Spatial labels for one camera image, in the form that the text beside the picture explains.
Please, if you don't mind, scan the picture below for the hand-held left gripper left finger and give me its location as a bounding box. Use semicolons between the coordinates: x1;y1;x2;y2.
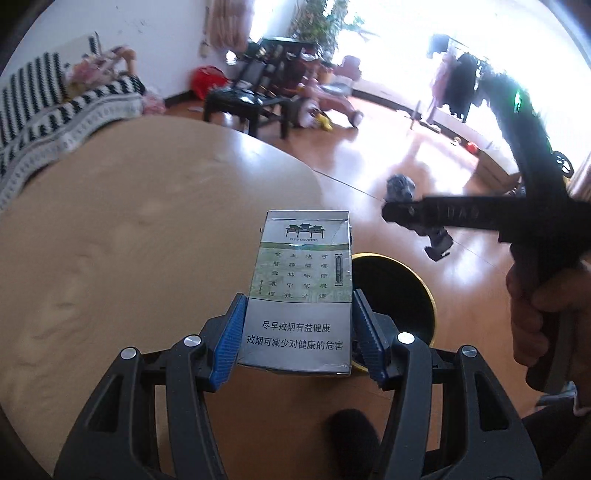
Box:
53;292;250;480

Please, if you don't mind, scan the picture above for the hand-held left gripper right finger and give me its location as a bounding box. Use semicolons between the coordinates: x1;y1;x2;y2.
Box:
352;288;543;480

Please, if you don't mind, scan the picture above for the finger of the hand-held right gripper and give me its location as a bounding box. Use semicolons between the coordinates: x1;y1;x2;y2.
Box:
413;225;455;263
382;195;527;232

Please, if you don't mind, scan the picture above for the black bin with gold rim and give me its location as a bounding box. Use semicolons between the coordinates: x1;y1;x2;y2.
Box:
351;251;437;374

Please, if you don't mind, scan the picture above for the grey cigarette pack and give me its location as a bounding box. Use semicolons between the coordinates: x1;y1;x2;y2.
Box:
236;210;354;378

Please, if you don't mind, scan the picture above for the person's right forearm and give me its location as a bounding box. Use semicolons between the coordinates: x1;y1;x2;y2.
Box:
522;383;591;480

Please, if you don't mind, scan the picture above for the person's right hand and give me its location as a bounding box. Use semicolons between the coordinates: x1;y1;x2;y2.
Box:
505;261;591;366

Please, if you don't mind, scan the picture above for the dark grey crumpled object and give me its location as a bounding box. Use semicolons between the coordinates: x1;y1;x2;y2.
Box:
387;174;416;204

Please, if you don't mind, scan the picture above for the clothes drying rack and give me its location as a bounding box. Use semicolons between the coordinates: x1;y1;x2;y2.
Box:
427;34;497;123

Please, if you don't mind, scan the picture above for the pink tricycle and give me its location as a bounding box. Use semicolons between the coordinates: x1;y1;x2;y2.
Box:
295;76;365;127

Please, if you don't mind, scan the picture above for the potted plant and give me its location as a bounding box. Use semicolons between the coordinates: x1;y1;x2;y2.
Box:
288;0;370;61

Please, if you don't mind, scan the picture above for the black coffee table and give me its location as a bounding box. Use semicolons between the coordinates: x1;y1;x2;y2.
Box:
203;88;296;139

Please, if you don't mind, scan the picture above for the black chair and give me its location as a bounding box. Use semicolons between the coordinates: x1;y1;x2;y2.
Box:
231;39;324;100

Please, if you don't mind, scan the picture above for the pink bag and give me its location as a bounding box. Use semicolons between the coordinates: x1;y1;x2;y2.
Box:
141;92;167;115

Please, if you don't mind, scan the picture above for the red bag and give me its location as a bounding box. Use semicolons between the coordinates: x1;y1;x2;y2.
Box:
190;66;230;100

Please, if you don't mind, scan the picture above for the sofa with striped cover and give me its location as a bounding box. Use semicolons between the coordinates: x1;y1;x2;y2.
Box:
0;34;146;208

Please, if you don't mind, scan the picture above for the pile of soft toys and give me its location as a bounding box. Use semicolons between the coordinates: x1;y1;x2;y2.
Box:
69;46;139;88

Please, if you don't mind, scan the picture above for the patterned curtain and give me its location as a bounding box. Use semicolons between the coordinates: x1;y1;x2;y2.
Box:
205;0;252;51

